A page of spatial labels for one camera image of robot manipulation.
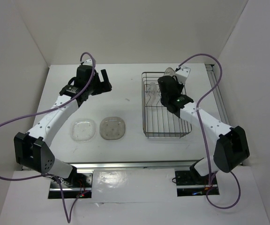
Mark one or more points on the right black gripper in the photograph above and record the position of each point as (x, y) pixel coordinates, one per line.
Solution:
(180, 86)

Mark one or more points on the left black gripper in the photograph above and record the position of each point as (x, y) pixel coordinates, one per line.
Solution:
(103, 86)

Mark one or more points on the smoky plate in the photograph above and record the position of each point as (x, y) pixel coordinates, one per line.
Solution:
(112, 128)
(169, 72)

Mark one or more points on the clear plate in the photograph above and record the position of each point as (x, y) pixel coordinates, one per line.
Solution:
(151, 94)
(82, 130)

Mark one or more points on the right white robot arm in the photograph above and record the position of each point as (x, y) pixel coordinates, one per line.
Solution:
(186, 109)

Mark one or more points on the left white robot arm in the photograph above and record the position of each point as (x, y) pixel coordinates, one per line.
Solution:
(32, 149)

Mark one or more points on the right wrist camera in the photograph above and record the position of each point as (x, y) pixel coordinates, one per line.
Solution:
(182, 73)

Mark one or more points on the metal wire dish rack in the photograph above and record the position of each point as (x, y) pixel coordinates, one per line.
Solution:
(157, 121)

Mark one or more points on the aluminium front rail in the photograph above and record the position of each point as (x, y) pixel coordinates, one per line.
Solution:
(135, 165)

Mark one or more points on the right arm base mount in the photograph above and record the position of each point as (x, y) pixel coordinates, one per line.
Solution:
(188, 184)

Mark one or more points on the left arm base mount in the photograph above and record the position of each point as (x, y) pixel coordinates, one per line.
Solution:
(81, 188)

